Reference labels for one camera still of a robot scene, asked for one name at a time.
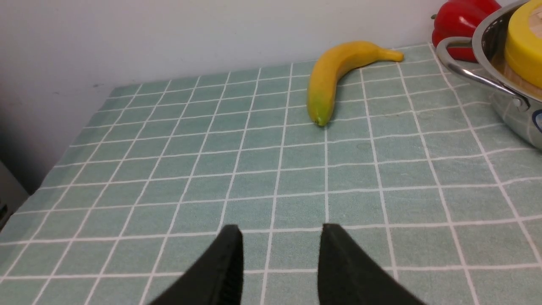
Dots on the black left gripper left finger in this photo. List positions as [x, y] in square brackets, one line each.
[216, 278]

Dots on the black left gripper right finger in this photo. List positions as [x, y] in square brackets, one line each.
[348, 276]

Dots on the woven bamboo steamer lid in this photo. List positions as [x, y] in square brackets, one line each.
[523, 47]

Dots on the yellow-rimmed bamboo steamer basket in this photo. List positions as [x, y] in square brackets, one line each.
[518, 78]

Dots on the stainless steel pot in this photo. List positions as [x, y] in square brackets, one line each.
[517, 105]

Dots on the green checkered tablecloth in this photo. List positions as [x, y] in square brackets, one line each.
[415, 165]

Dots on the yellow banana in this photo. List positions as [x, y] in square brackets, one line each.
[334, 64]

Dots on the red bell pepper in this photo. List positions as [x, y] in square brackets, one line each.
[460, 18]

